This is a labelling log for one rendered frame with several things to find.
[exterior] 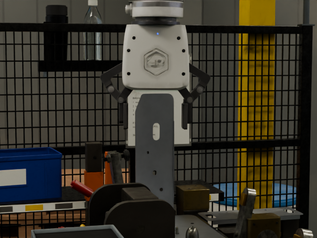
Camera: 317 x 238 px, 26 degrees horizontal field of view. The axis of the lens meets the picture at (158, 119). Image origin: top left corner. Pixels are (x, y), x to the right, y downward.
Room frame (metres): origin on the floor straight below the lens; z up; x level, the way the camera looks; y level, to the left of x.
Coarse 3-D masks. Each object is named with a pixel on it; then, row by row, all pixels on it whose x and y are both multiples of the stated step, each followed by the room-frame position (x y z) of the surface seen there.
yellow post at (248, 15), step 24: (240, 0) 2.46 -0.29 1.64; (264, 0) 2.39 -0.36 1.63; (240, 24) 2.45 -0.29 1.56; (264, 24) 2.39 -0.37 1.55; (240, 48) 2.45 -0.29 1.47; (264, 48) 2.39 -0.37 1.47; (240, 72) 2.45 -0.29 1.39; (264, 72) 2.39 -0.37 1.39; (240, 96) 2.45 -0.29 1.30; (264, 96) 2.39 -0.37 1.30; (264, 168) 2.39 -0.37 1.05; (264, 192) 2.40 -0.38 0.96
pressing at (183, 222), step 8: (176, 216) 1.89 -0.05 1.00; (184, 216) 1.89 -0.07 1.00; (192, 216) 1.89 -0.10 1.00; (176, 224) 1.80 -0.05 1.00; (184, 224) 1.80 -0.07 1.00; (192, 224) 1.80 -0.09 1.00; (200, 224) 1.80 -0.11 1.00; (208, 224) 1.81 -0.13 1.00; (184, 232) 1.72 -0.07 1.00; (200, 232) 1.72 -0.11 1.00; (208, 232) 1.72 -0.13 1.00; (216, 232) 1.72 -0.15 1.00
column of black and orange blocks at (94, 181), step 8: (88, 144) 1.94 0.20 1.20; (96, 144) 1.94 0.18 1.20; (88, 152) 1.94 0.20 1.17; (96, 152) 1.94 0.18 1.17; (88, 160) 1.94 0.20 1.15; (96, 160) 1.94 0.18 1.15; (88, 168) 1.94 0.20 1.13; (96, 168) 1.94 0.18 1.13; (88, 176) 1.93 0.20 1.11; (96, 176) 1.94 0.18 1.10; (88, 184) 1.93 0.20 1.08; (96, 184) 1.94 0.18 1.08; (88, 200) 1.93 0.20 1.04; (88, 208) 1.94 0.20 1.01; (88, 216) 1.94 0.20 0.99; (88, 224) 1.94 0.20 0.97
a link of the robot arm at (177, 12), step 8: (136, 0) 1.03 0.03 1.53; (144, 0) 1.02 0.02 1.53; (152, 0) 1.02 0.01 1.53; (160, 0) 1.02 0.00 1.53; (168, 0) 1.02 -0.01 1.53; (128, 8) 1.04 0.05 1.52; (136, 8) 1.03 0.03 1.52; (144, 8) 1.02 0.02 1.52; (152, 8) 1.02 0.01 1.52; (160, 8) 1.02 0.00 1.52; (168, 8) 1.02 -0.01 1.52; (176, 8) 1.03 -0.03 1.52; (136, 16) 1.03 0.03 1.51; (144, 16) 1.02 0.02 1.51; (152, 16) 1.02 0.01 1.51; (160, 16) 1.02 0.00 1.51; (168, 16) 1.02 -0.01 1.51; (176, 16) 1.03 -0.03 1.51
